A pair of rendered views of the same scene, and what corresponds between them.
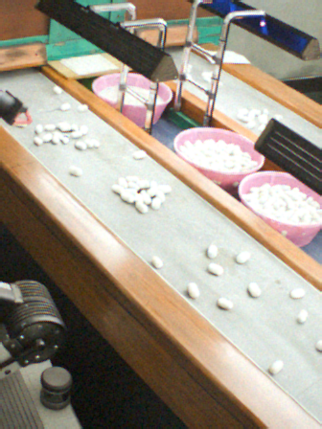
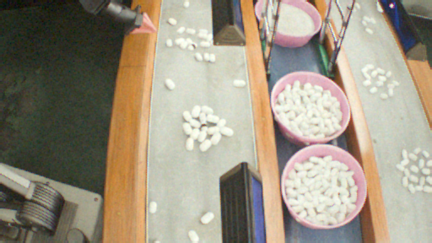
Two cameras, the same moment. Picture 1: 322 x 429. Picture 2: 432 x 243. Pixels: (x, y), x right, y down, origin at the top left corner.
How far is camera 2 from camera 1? 1.11 m
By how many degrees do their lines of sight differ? 33
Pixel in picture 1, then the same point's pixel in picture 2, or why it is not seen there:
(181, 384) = not seen: outside the picture
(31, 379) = (77, 224)
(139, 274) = (124, 214)
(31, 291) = (39, 194)
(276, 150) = (224, 201)
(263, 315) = not seen: outside the picture
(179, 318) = not seen: outside the picture
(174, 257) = (175, 207)
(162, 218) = (200, 162)
